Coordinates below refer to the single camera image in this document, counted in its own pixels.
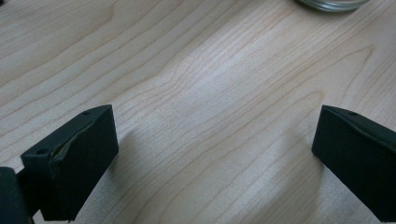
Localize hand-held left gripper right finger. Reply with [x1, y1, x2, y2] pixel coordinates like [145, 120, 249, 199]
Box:
[311, 105, 396, 223]

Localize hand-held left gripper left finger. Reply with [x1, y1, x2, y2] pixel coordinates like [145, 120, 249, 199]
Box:
[17, 105, 120, 223]

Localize white-lidded jar of tan powder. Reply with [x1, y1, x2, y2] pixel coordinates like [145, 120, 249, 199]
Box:
[293, 0, 373, 13]

